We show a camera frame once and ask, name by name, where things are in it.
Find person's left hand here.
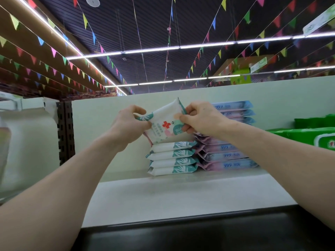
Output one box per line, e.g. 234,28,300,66
107,105,152,152

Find person's right hand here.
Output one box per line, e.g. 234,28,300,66
174,100,231,138

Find metal store shelving unit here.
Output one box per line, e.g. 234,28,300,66
0,76,335,251

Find stack of pink blue packets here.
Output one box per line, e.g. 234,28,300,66
194,100,260,172

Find person's left forearm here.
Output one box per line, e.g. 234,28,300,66
0,133,124,251

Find person's right forearm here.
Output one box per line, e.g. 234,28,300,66
217,120,335,230

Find short ceiling light strip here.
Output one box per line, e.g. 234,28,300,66
105,65,335,88

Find green yellow store sign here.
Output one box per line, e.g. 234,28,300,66
215,56,268,86

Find long ceiling light strip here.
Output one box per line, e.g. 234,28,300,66
67,31,335,60

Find diagonal ceiling light strip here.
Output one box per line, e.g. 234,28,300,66
16,0,127,96

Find hanging packaged goods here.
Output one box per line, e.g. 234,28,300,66
0,117,12,194

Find white green hanging sign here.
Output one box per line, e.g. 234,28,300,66
304,3,335,37

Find strings of colourful bunting flags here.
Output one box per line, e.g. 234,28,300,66
0,0,335,97

